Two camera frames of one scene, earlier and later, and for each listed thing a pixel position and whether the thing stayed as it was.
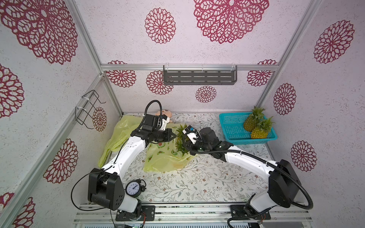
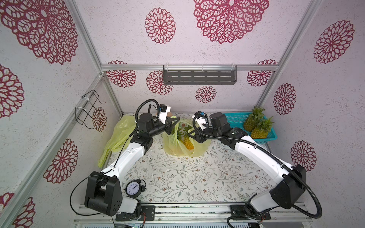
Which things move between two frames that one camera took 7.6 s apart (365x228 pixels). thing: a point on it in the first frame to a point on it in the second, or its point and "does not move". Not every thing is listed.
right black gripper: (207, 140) to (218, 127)
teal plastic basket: (233, 124) does not move
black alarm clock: (134, 188) does not move
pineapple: (263, 129) does not move
